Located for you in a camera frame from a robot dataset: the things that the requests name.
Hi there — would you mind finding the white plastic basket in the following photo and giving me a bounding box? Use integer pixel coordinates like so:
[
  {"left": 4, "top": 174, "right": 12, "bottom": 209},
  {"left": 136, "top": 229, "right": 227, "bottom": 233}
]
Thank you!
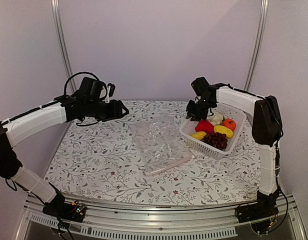
[{"left": 179, "top": 103, "right": 247, "bottom": 160}]

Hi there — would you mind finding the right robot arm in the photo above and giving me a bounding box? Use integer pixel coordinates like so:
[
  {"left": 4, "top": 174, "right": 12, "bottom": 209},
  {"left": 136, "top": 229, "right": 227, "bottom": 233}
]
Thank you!
[{"left": 186, "top": 77, "right": 284, "bottom": 218}]

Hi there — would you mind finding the dark red grapes bunch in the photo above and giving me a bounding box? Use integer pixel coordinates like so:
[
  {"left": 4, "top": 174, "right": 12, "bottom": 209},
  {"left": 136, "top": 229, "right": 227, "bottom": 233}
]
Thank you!
[{"left": 201, "top": 132, "right": 228, "bottom": 151}]

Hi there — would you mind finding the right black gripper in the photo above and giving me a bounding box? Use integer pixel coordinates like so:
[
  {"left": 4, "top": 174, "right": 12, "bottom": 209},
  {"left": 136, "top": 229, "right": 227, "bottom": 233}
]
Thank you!
[{"left": 187, "top": 97, "right": 215, "bottom": 122}]

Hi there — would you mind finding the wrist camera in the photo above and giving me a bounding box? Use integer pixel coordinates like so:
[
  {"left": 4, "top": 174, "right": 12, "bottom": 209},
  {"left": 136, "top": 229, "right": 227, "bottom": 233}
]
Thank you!
[
  {"left": 191, "top": 76, "right": 210, "bottom": 97},
  {"left": 78, "top": 77, "right": 106, "bottom": 101}
]

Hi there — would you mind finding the yellow corn front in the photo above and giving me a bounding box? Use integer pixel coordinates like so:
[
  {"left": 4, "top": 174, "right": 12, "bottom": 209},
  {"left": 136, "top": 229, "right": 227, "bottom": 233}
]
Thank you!
[{"left": 190, "top": 131, "right": 207, "bottom": 141}]

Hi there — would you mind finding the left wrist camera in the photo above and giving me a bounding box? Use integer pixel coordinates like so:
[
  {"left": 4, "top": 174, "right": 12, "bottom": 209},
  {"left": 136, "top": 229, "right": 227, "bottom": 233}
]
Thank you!
[{"left": 78, "top": 77, "right": 106, "bottom": 101}]

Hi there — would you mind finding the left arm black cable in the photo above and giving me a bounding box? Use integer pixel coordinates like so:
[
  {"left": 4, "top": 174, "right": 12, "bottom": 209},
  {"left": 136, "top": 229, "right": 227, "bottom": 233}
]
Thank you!
[{"left": 63, "top": 71, "right": 100, "bottom": 98}]

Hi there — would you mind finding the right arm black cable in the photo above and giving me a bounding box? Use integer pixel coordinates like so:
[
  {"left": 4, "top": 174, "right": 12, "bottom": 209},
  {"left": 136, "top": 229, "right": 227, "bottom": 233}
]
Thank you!
[{"left": 266, "top": 189, "right": 289, "bottom": 235}]

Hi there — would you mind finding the right aluminium post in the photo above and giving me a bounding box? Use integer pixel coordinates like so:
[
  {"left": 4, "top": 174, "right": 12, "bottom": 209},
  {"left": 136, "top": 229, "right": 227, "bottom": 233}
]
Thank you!
[{"left": 244, "top": 0, "right": 269, "bottom": 91}]

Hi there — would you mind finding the clear zip top bag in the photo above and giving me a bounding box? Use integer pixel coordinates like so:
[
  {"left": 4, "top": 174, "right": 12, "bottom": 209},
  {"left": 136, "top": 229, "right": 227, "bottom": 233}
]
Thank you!
[{"left": 131, "top": 114, "right": 193, "bottom": 176}]

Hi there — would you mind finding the left aluminium post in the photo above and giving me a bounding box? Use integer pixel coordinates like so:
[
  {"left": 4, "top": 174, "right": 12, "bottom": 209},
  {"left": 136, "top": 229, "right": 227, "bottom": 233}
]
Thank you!
[{"left": 50, "top": 0, "right": 73, "bottom": 78}]

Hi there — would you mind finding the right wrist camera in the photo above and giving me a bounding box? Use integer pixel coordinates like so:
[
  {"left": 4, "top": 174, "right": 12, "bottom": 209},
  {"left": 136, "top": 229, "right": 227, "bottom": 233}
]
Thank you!
[{"left": 191, "top": 76, "right": 210, "bottom": 97}]

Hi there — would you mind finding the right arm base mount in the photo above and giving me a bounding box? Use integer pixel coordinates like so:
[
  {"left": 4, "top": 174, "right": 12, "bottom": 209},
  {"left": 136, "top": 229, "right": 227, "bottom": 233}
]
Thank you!
[{"left": 234, "top": 201, "right": 279, "bottom": 235}]

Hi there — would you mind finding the aluminium post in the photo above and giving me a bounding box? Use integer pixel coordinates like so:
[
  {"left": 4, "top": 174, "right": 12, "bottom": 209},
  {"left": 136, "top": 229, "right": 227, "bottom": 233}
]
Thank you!
[
  {"left": 50, "top": 0, "right": 73, "bottom": 78},
  {"left": 244, "top": 0, "right": 269, "bottom": 91}
]

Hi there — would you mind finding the aluminium front rail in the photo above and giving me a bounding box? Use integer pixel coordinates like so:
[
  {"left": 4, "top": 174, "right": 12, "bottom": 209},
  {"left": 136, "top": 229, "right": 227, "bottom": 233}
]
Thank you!
[{"left": 15, "top": 194, "right": 308, "bottom": 240}]

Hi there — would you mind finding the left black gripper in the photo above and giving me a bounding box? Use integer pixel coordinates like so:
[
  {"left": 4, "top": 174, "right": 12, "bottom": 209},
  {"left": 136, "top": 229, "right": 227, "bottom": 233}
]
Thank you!
[{"left": 86, "top": 99, "right": 130, "bottom": 122}]

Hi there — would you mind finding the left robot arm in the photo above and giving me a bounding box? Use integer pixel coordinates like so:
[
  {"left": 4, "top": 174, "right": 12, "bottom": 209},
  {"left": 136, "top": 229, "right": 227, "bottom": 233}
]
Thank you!
[{"left": 0, "top": 95, "right": 129, "bottom": 217}]

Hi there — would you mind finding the orange mandarin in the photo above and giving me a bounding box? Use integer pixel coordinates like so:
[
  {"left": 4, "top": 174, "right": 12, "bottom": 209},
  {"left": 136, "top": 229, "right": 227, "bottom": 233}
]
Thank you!
[{"left": 222, "top": 118, "right": 237, "bottom": 132}]

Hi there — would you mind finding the yellow lemon back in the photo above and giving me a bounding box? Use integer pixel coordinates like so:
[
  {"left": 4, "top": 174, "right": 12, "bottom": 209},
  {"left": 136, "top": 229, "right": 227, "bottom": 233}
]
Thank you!
[{"left": 213, "top": 125, "right": 234, "bottom": 139}]

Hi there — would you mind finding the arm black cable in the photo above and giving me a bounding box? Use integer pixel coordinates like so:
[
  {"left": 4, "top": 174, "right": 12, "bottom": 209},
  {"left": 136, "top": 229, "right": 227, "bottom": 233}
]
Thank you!
[
  {"left": 63, "top": 71, "right": 100, "bottom": 98},
  {"left": 266, "top": 189, "right": 289, "bottom": 235}
]

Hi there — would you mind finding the red bell pepper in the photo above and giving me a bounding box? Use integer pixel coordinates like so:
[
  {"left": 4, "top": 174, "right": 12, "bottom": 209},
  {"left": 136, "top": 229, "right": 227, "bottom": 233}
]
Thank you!
[{"left": 195, "top": 119, "right": 214, "bottom": 134}]

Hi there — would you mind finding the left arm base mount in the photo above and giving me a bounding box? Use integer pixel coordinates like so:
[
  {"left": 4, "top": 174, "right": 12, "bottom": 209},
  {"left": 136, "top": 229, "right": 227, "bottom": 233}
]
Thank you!
[{"left": 42, "top": 199, "right": 86, "bottom": 223}]

